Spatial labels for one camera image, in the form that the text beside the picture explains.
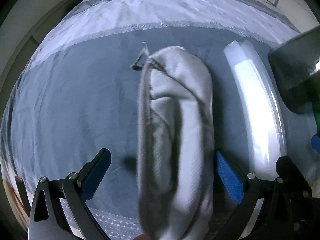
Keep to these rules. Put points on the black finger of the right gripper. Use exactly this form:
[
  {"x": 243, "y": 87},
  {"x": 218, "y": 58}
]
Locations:
[{"x": 294, "y": 189}]

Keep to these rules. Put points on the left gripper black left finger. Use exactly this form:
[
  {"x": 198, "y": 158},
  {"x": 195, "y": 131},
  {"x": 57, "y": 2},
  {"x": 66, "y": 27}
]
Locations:
[{"x": 47, "y": 218}]

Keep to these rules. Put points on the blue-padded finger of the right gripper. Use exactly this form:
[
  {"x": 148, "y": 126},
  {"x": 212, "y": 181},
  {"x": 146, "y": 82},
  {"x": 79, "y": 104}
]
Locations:
[{"x": 315, "y": 143}]

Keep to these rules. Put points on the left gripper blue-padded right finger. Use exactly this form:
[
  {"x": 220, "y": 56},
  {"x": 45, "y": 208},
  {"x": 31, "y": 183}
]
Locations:
[{"x": 245, "y": 188}]

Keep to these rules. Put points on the clear plastic packet teal strip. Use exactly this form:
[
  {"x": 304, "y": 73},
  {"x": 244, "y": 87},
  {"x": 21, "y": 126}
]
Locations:
[{"x": 261, "y": 109}]

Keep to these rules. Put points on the grey fabric pouch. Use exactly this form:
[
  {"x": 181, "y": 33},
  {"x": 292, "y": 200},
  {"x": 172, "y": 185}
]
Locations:
[{"x": 175, "y": 144}]

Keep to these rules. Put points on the person's left hand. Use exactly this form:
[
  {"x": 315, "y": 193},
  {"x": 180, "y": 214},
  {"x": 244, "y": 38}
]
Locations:
[{"x": 142, "y": 237}]

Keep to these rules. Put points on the smartphone with red case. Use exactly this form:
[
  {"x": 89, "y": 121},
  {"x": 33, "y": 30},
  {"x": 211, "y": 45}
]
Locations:
[{"x": 23, "y": 194}]

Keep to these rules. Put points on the dark green tray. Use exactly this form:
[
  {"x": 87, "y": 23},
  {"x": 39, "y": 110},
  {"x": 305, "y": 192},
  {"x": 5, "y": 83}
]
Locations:
[{"x": 316, "y": 113}]

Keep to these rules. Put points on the striped blue beige duvet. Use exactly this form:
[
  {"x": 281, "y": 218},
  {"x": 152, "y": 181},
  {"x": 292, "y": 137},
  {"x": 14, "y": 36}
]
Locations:
[{"x": 78, "y": 94}]

